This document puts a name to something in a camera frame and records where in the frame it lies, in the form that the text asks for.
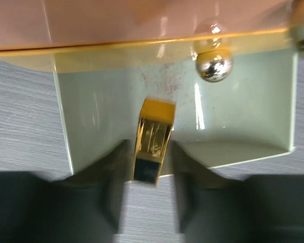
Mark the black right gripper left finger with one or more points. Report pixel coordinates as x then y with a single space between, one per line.
84 207

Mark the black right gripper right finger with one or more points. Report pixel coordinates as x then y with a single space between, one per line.
212 208

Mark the gold black lipstick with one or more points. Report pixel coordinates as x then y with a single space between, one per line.
156 119

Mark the yellow drawer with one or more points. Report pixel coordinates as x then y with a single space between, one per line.
211 35

